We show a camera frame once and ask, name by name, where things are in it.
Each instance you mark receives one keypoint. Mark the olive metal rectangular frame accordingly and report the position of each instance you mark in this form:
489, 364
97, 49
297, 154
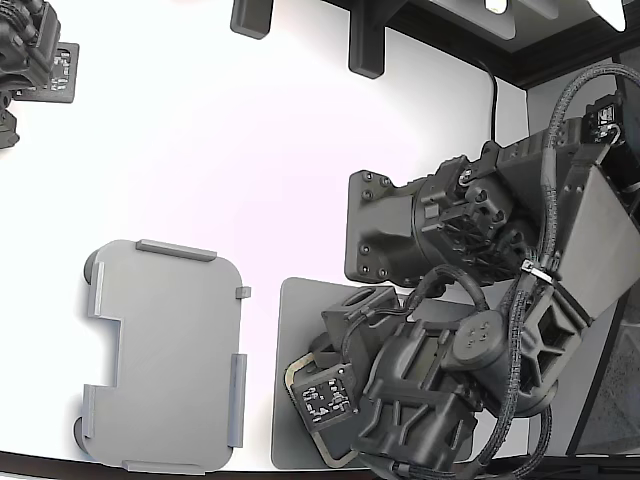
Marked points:
288, 382

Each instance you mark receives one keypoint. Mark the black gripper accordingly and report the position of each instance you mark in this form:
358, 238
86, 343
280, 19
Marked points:
360, 325

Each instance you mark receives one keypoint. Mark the long black bracket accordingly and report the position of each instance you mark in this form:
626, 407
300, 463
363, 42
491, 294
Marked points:
366, 40

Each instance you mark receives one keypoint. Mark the grey holder with dark legs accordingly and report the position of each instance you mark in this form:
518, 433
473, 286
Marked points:
170, 350

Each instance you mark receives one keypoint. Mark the black table edge rail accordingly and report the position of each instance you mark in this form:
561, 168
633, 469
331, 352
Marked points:
540, 55
50, 466

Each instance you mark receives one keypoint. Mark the grey flat plate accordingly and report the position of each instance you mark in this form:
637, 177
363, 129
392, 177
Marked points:
295, 320

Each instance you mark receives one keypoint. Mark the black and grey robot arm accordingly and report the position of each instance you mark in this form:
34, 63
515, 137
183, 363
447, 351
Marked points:
590, 240

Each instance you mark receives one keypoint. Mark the camera module with circuit board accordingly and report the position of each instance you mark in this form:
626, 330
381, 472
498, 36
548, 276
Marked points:
65, 70

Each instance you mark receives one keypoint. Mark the small circuit board on arm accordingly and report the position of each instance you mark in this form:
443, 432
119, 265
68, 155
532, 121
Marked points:
605, 117

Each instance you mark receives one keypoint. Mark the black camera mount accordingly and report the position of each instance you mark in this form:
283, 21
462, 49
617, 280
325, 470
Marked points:
22, 45

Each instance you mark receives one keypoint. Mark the wrist camera with circuit board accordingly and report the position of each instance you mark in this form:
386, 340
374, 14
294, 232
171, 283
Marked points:
325, 397

